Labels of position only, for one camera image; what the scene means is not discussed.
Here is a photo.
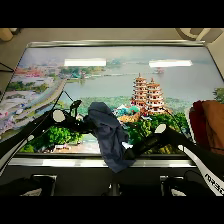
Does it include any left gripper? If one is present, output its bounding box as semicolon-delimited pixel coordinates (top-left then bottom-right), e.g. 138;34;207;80
67;115;93;135

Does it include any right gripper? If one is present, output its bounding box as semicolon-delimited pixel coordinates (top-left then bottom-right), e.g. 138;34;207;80
124;141;152;162

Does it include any blue garment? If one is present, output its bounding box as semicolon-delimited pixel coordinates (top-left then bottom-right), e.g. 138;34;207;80
83;101;137;174

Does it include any dark red garment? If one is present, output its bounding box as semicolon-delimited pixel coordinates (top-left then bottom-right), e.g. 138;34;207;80
188;99;210;152

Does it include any orange-brown garment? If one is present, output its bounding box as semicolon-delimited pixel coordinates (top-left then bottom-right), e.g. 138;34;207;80
201;99;224;156

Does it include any black cable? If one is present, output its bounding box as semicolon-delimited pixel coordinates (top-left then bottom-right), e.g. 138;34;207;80
49;89;76;116

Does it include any silver frame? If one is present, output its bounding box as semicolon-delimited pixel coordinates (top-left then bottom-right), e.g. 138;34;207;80
0;39;224;197

